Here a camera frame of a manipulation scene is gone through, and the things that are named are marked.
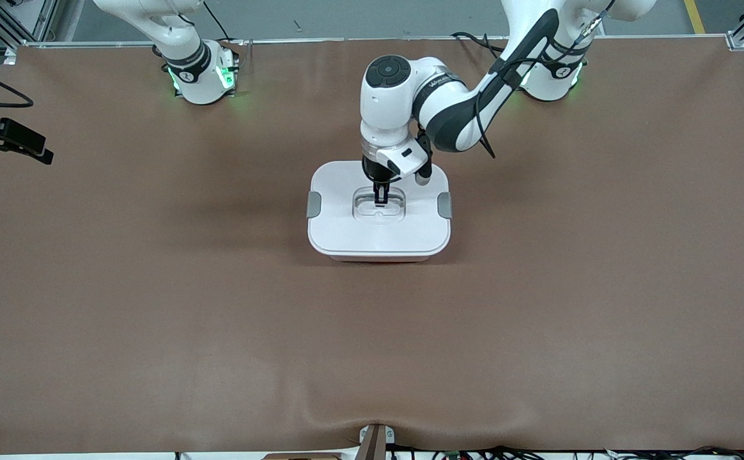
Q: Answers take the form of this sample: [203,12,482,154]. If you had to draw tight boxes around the white box lid grey latches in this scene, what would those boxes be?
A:
[307,162,453,263]

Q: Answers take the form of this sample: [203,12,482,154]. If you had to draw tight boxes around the brown table mat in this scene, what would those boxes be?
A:
[0,35,744,456]

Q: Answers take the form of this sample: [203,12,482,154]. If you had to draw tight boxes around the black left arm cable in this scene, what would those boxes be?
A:
[471,0,603,159]

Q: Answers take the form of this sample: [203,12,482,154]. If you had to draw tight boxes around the aluminium frame profiles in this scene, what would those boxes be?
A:
[0,0,59,65]

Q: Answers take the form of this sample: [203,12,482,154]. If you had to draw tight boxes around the black base cables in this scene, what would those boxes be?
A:
[451,31,507,66]

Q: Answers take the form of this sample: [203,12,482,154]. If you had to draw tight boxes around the thin black base cable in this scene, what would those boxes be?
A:
[203,0,240,45]

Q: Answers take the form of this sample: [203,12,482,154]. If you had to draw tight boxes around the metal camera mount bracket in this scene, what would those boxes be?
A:
[358,423,396,460]

